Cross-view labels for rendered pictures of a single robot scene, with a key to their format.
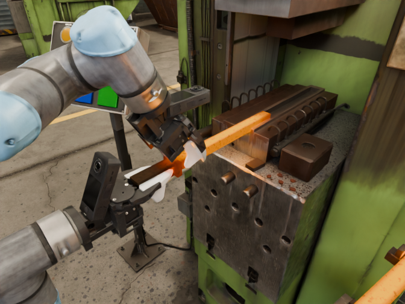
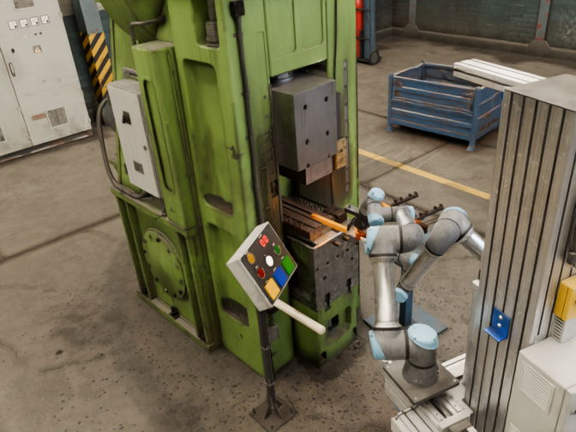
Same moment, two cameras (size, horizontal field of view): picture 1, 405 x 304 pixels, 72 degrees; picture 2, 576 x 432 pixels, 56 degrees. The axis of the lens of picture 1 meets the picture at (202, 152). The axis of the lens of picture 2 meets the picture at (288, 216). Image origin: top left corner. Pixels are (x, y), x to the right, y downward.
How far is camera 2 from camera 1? 2.83 m
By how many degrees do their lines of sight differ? 71
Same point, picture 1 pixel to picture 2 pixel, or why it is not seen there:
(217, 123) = (312, 232)
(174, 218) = (235, 392)
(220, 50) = (275, 207)
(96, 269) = not seen: outside the picture
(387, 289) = not seen: hidden behind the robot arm
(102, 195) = not seen: hidden behind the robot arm
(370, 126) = (336, 189)
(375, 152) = (339, 196)
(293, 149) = (339, 213)
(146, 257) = (283, 405)
